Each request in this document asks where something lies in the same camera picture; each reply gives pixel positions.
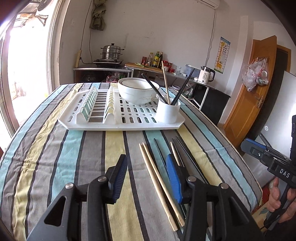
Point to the clear plastic storage box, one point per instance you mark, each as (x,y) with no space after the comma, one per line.
(190,68)

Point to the wooden door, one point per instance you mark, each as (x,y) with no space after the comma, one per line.
(248,103)

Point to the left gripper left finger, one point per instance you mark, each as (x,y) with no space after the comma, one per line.
(62,219)

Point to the green label oil bottle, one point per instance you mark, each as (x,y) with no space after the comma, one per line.
(156,60)

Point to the hanging green cloth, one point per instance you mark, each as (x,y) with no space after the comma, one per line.
(97,20)

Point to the giraffe height chart poster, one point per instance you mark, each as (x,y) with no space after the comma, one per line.
(222,55)

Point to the metal kitchen shelf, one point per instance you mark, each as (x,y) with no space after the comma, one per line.
(206,98)

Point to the right hand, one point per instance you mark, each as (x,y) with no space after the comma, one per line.
(274,201)

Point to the wooden chopstick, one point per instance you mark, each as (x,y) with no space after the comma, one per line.
(179,217)
(158,189)
(166,83)
(174,153)

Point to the black chopstick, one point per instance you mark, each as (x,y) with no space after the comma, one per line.
(160,153)
(154,88)
(181,163)
(191,157)
(181,90)

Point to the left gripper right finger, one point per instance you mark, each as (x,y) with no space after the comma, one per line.
(231,219)

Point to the white electric kettle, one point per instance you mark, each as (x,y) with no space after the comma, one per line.
(206,75)

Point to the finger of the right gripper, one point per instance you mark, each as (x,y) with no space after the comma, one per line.
(262,156)
(249,143)

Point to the wooden cutting board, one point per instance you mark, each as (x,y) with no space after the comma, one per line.
(146,68)

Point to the white plastic dish rack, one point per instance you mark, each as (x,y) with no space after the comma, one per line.
(105,110)

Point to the dark sauce bottle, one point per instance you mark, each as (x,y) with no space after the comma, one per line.
(160,60)

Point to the stainless steel steamer pot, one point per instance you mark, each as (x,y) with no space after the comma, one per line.
(111,52)

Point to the white cylindrical utensil cup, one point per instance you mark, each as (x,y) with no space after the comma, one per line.
(167,113)

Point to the white ceramic bowl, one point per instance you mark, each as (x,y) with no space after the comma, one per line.
(136,90)

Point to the striped tablecloth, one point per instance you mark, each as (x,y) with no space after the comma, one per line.
(43,157)

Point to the black induction cooker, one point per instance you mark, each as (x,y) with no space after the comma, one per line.
(108,63)

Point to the pink plastic basket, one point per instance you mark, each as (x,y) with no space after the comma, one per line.
(112,80)

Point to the plastic bags on door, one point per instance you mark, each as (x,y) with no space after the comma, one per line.
(256,74)

